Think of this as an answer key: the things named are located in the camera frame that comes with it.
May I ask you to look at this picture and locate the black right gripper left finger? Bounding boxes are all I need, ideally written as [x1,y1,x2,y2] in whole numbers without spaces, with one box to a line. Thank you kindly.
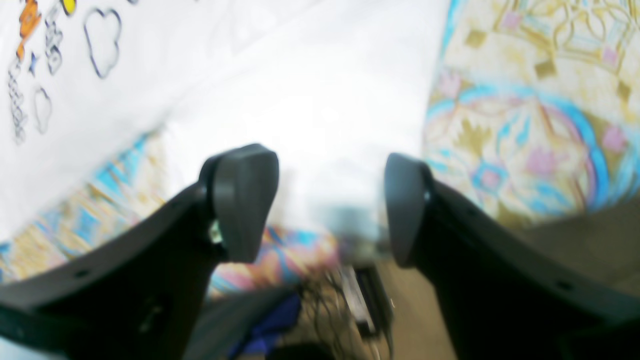
[0,144,279,360]

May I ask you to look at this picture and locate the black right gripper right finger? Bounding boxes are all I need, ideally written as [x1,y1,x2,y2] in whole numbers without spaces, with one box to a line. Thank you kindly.
[384,153,640,360]

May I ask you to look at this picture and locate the white printed T-shirt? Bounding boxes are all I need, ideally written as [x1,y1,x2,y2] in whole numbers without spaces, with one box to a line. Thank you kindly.
[1,0,451,239]

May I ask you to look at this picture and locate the blue plastic box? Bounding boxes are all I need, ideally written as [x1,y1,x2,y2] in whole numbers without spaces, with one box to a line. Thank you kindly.
[233,294,302,359]

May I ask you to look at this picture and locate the patterned colourful tablecloth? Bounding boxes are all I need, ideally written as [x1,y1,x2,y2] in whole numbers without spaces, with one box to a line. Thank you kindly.
[1,0,639,297]

